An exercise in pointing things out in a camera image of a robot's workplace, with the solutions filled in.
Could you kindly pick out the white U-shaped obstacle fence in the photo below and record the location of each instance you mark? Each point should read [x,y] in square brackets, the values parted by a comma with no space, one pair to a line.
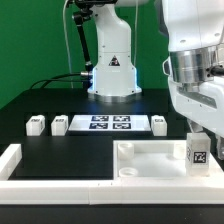
[115,191]

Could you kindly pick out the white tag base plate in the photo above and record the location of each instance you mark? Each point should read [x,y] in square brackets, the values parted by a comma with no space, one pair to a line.
[110,123]

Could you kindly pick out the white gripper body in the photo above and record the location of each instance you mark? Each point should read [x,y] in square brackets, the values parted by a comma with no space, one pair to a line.
[205,107]

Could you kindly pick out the white square table top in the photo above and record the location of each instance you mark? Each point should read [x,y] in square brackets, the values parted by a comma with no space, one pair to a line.
[159,159]

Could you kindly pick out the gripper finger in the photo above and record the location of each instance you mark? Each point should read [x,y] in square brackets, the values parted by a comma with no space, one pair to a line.
[220,147]
[194,127]

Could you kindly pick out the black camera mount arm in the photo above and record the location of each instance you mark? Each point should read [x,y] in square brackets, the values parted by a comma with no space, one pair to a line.
[84,14]

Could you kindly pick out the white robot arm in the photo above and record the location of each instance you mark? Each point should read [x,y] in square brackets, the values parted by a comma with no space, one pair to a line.
[191,32]

